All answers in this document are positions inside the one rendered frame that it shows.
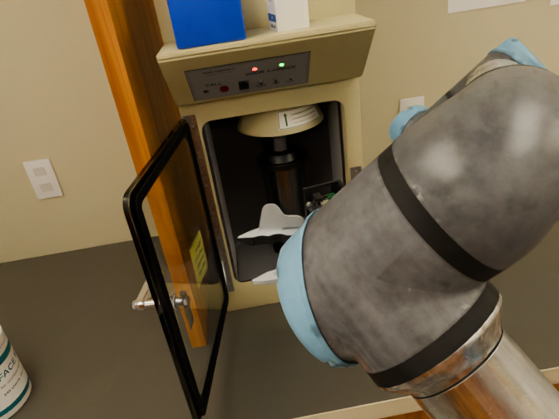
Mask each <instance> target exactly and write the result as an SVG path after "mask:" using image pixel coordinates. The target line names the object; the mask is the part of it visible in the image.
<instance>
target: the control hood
mask: <svg viewBox="0 0 559 419"><path fill-rule="evenodd" d="M376 26H377V22H375V21H374V20H373V19H370V18H367V17H363V16H360V15H358V14H356V13H352V14H347V15H341V16H336V17H326V18H320V19H314V20H309V27H304V28H300V29H294V30H289V31H285V32H276V31H273V30H271V29H270V27H262V28H256V29H251V30H245V33H246V39H245V40H239V41H234V42H224V43H219V44H213V45H208V46H202V47H192V48H186V49H181V50H180V49H178V48H177V45H176V42H166V43H165V44H164V45H163V47H162V48H161V50H160V51H159V52H158V54H157V55H156V60H157V62H158V65H159V67H160V69H161V72H162V74H163V76H164V78H165V80H166V84H167V86H168V87H169V89H170V92H171V94H172V97H173V99H174V101H175V104H176V105H178V106H186V105H191V104H196V103H201V102H207V101H216V100H222V99H227V98H232V97H237V96H247V95H252V94H258V93H263V92H268V91H278V90H283V89H289V88H294V87H299V86H308V85H313V84H319V83H325V82H330V81H339V80H344V79H349V78H355V77H361V76H362V75H363V73H364V68H365V64H366V61H367V58H368V55H369V50H370V47H371V44H372V40H373V36H374V33H375V30H376ZM310 51H311V53H310V62H309V79H308V83H305V84H299V85H293V86H284V87H279V88H274V89H269V90H263V91H253V92H248V93H243V94H238V95H233V96H222V97H217V98H212V99H207V100H202V101H194V98H193V96H192V93H191V90H190V87H189V84H188V81H187V79H186V75H185V73H184V71H190V70H195V69H201V68H207V67H216V66H222V65H227V64H232V63H238V62H247V61H253V60H259V59H264V58H269V57H279V56H284V55H289V54H295V53H301V52H310Z"/></svg>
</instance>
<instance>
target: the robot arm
mask: <svg viewBox="0 0 559 419"><path fill-rule="evenodd" d="M389 136H390V139H391V141H392V142H393V143H392V144H391V145H390V146H389V147H388V148H387V149H385V150H384V151H383V152H382V153H381V154H380V155H379V156H378V157H376V158H375V159H374V160H373V161H372V162H371V163H370V164H369V165H367V166H366V167H365V168H364V169H363V170H362V171H361V172H359V173H358V174H357V175H356V176H355V177H354V178H353V179H352V180H351V181H350V182H349V183H348V184H347V185H344V184H343V182H342V181H341V180H340V179H339V180H333V181H330V182H326V183H323V184H319V185H313V186H309V187H305V188H304V202H305V205H304V213H305V217H301V216H298V215H286V214H284V213H283V212H282V211H281V209H280V208H279V206H278V205H276V204H267V205H265V206H264V207H263V209H262V212H261V216H260V226H259V228H258V229H253V230H251V231H249V232H246V233H244V234H242V235H240V236H238V241H239V242H241V243H244V244H248V245H251V246H255V245H258V244H273V243H278V242H282V243H285V244H284V245H283V246H282V248H281V249H280V252H279V257H278V262H277V267H276V269H275V270H272V271H269V272H265V273H263V274H261V275H259V276H257V277H255V278H253V279H251V282H252V284H254V285H268V284H277V290H278V295H279V300H280V303H281V306H282V309H283V311H284V315H285V317H286V319H287V321H288V323H289V325H290V326H291V328H292V330H293V331H294V334H295V335H296V337H297V338H298V339H299V340H300V342H301V343H302V344H303V345H304V347H305V348H306V349H307V350H308V351H309V352H310V353H311V354H312V355H314V356H315V357H316V358H318V359H319V360H320V361H321V362H329V365H330V366H332V367H355V366H357V365H359V364H360V365H361V366H362V367H363V369H364V370H365V372H366V373H367V374H368V375H369V376H370V377H371V378H372V379H373V381H374V382H375V383H376V385H378V387H379V388H380V389H381V390H383V391H386V392H398V393H406V394H409V395H411V396H412V397H413V399H414V400H415V401H416V402H417V404H418V405H419V406H420V407H421V408H422V409H423V410H424V412H425V413H426V414H427V415H428V417H429V418H430V419H559V391H558V390H557V389H556V388H555V387H554V386H553V385H552V384H551V383H550V382H549V381H548V379H547V378H546V377H545V376H544V375H543V374H542V372H541V371H540V370H539V369H538V368H537V366H536V365H535V364H534V363H533V362H532V360H531V359H530V358H529V357H528V356H527V355H526V354H525V353H524V352H523V350H521V349H520V347H519V346H518V345H517V344H516V343H515V342H514V340H513V339H512V338H511V337H510V336H509V335H508V333H507V332H506V331H505V330H504V329H503V327H502V326H501V324H500V317H501V310H502V295H501V294H500V293H499V292H498V290H497V289H496V288H495V287H494V286H493V284H492V283H491V282H490V281H489V279H492V278H493V277H495V276H496V275H498V274H500V273H501V272H502V271H504V270H506V269H507V268H508V267H510V266H512V265H513V264H515V263H516V262H517V261H519V260H520V259H522V258H524V257H525V256H526V255H527V254H528V253H529V252H530V251H531V250H532V249H534V248H535V247H536V246H537V245H538V244H539V243H540V242H541V241H542V240H543V238H544V237H545V236H546V235H547V233H548V232H549V231H550V229H551V228H552V227H553V225H554V224H555V223H556V222H557V220H558V219H559V76H558V75H556V74H554V73H552V72H551V71H548V70H547V69H546V67H545V66H544V65H543V64H542V63H541V62H540V60H539V59H538V58H537V57H536V56H535V55H534V54H533V53H532V52H531V51H530V50H529V49H528V48H527V47H526V46H525V45H524V44H523V43H522V42H520V41H519V40H518V39H517V38H515V37H510V38H508V39H506V40H505V41H504V42H503V43H501V44H500V45H499V46H498V47H496V48H494V49H492V50H491V51H490V52H489V53H488V54H487V56H486V57H485V58H484V59H483V60H482V61H481V62H479V63H478V64H477V65H476V66H475V67H474V68H473V69H472V70H471V71H470V72H469V73H468V74H467V75H466V76H465V77H464V78H462V79H461V80H460V81H459V82H458V83H457V84H456V85H455V86H453V87H452V88H451V89H450V90H449V91H448V92H447V93H445V94H444V95H443V96H442V97H441V98H440V99H439V100H437V101H436V102H435V103H434V104H433V105H432V106H431V107H430V108H428V107H426V106H421V105H417V106H410V107H409V108H408V110H406V111H401V112H400V113H399V114H398V115H397V116H396V117H395V118H394V119H393V121H392V123H391V125H390V128H389ZM327 185H330V194H326V195H321V194H320V193H319V192H318V193H314V194H312V190H313V189H317V188H320V187H324V186H327Z"/></svg>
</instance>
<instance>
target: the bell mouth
mask: <svg viewBox="0 0 559 419"><path fill-rule="evenodd" d="M323 119H324V114H323V112H322V111H321V110H320V108H319V106H318V104H317V103H315V104H310V105H305V106H295V107H290V108H284V109H279V110H274V111H265V112H260V113H255V114H249V115H244V116H240V119H239V122H238V125H237V130H238V131H239V132H241V133H242V134H244V135H247V136H256V137H274V136H287V135H291V134H295V133H299V132H301V131H306V130H308V129H310V128H312V127H314V126H316V125H318V124H319V123H320V122H321V121H322V120H323Z"/></svg>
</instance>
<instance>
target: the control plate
mask: <svg viewBox="0 0 559 419"><path fill-rule="evenodd" d="M310 53H311V51H310V52H301V53H295V54H289V55H284V56H279V57H269V58H264V59H259V60H253V61H247V62H238V63H232V64H227V65H222V66H216V67H207V68H201V69H195V70H190V71H184V73H185V75H186V79H187V81H188V84H189V87H190V90H191V93H192V96H193V98H194V101H202V100H207V99H212V98H217V97H222V96H233V95H238V94H243V93H248V92H253V91H263V90H269V89H274V88H279V87H284V86H293V85H299V84H305V83H308V79H309V62H310ZM281 62H283V63H284V66H283V67H279V63H281ZM252 67H258V70H257V71H251V68H252ZM288 76H293V78H292V80H290V79H288ZM274 78H278V81H277V82H274V81H273V79H274ZM260 80H262V81H264V82H263V84H262V85H260V84H259V81H260ZM239 81H249V88H250V89H245V90H240V88H239ZM222 86H227V87H229V90H228V91H226V92H222V91H220V88H221V87H222ZM203 90H209V92H208V93H203Z"/></svg>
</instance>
